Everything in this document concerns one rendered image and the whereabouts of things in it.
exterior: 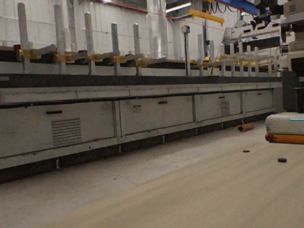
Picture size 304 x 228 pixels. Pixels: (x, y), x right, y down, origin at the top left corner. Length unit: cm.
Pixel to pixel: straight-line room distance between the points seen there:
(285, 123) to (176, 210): 259
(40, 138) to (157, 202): 216
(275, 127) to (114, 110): 140
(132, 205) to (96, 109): 242
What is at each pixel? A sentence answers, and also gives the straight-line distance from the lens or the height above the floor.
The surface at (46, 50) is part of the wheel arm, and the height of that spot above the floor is 82.
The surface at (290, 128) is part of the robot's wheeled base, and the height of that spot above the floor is 17.
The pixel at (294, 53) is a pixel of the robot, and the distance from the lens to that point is 275.
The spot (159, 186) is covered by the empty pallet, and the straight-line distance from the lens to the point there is 22.
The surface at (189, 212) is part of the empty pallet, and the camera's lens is 17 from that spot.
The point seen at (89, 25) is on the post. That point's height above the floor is 106.
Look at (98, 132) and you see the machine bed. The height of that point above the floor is 23.
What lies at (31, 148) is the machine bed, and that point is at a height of 19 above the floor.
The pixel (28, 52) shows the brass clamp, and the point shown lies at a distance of 204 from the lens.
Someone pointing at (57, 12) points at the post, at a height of 112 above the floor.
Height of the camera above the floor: 51
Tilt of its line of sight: 3 degrees down
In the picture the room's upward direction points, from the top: 4 degrees counter-clockwise
